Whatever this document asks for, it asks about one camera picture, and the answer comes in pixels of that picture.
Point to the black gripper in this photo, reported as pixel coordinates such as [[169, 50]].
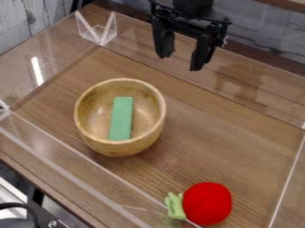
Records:
[[192, 17]]

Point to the red plush fruit green leaves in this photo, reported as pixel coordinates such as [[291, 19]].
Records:
[[204, 204]]

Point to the wooden bowl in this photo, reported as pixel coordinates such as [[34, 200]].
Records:
[[92, 113]]

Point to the green rectangular block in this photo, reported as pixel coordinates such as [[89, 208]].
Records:
[[121, 119]]

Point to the black metal table leg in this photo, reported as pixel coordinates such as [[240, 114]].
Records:
[[34, 196]]

